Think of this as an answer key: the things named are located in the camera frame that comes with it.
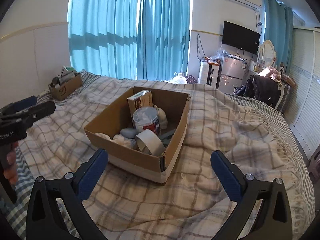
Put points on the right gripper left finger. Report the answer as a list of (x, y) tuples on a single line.
[(44, 219)]

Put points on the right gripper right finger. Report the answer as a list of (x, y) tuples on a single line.
[(273, 220)]

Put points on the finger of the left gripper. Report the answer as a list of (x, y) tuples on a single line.
[(28, 116), (18, 106)]

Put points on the white lace socks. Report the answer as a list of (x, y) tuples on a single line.
[(120, 140)]

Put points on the brown medicine box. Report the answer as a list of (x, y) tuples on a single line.
[(139, 100)]

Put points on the wide white tape roll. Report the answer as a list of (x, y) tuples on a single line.
[(149, 143)]

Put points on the person's left hand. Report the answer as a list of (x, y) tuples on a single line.
[(11, 173)]

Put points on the small cardboard box with items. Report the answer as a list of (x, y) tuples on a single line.
[(64, 84)]

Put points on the open brown cardboard box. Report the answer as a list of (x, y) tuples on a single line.
[(117, 116)]

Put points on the light blue earbud case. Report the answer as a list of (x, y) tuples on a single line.
[(129, 133)]

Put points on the white sliding wardrobe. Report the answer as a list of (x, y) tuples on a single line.
[(302, 113)]

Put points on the clear cotton swab jar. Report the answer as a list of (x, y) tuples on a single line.
[(146, 118)]

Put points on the teal curtain left panel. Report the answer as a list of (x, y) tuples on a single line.
[(102, 36)]

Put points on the teal curtain panel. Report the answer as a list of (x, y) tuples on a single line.
[(162, 38), (102, 36)]

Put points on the white plush toy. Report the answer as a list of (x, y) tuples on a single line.
[(162, 118)]

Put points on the chair with black jacket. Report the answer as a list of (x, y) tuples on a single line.
[(262, 89)]

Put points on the pink clothes pile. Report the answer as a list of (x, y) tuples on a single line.
[(271, 73)]

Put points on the silver small refrigerator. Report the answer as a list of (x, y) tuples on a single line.
[(232, 73)]

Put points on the teal curtain middle panel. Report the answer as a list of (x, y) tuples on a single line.
[(162, 38)]

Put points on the white suitcase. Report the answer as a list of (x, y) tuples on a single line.
[(208, 73)]

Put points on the oval white vanity mirror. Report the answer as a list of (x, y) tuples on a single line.
[(267, 55)]

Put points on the teal curtain right window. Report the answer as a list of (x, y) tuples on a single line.
[(279, 30)]

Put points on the black wall television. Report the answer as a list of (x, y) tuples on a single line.
[(240, 37)]

